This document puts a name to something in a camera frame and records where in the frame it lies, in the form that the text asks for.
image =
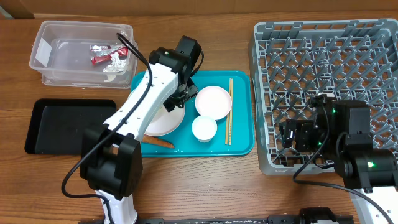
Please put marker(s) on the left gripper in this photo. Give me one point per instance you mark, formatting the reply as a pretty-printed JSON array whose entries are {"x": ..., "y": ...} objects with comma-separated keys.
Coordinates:
[{"x": 192, "y": 90}]

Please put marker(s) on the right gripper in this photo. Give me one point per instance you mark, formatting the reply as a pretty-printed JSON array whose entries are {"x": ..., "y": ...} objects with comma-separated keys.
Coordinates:
[{"x": 303, "y": 131}]

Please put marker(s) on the small pink bowl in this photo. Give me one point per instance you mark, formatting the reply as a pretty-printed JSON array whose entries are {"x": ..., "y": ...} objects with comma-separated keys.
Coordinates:
[{"x": 213, "y": 101}]

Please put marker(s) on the white cup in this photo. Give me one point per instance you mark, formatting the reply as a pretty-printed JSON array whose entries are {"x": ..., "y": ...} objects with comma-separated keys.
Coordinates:
[{"x": 204, "y": 128}]

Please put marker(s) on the red foil wrapper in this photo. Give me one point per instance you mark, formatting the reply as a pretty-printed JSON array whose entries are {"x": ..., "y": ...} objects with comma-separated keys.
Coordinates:
[{"x": 114, "y": 56}]

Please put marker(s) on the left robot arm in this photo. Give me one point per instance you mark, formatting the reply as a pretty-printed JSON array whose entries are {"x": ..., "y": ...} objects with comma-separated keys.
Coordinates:
[{"x": 111, "y": 157}]

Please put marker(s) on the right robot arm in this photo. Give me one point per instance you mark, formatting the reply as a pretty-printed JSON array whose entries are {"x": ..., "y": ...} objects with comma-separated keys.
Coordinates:
[{"x": 340, "y": 132}]

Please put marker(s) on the grey dishwasher rack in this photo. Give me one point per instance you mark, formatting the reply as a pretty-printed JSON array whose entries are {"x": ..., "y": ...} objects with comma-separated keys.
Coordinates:
[{"x": 293, "y": 61}]

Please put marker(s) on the large pink plate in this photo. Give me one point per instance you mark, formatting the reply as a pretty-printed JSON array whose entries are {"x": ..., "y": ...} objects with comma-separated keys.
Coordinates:
[{"x": 165, "y": 122}]

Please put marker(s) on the right wooden chopstick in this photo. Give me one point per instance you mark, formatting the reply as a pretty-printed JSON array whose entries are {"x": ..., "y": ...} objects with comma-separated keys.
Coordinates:
[{"x": 231, "y": 117}]

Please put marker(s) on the wooden chopstick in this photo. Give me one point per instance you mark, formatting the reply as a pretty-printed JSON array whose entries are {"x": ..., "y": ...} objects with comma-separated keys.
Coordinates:
[
  {"x": 231, "y": 117},
  {"x": 228, "y": 115}
]

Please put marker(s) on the left wooden chopstick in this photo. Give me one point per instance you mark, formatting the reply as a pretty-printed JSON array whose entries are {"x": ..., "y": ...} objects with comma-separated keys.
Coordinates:
[{"x": 228, "y": 115}]

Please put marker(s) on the teal serving tray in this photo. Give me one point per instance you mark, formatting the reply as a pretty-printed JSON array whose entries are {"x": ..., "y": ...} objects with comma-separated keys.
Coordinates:
[{"x": 242, "y": 138}]

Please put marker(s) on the orange carrot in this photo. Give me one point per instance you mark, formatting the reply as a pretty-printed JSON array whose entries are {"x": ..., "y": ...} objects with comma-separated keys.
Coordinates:
[{"x": 157, "y": 142}]

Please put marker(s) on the clear plastic bin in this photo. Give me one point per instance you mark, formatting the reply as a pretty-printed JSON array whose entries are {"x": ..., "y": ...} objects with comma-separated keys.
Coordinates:
[{"x": 62, "y": 54}]

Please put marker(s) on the black tray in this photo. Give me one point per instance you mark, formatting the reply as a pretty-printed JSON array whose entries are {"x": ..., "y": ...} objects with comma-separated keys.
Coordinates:
[{"x": 57, "y": 125}]

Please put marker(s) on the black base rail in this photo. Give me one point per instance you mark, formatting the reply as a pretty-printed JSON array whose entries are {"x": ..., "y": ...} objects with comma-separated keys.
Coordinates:
[{"x": 273, "y": 219}]

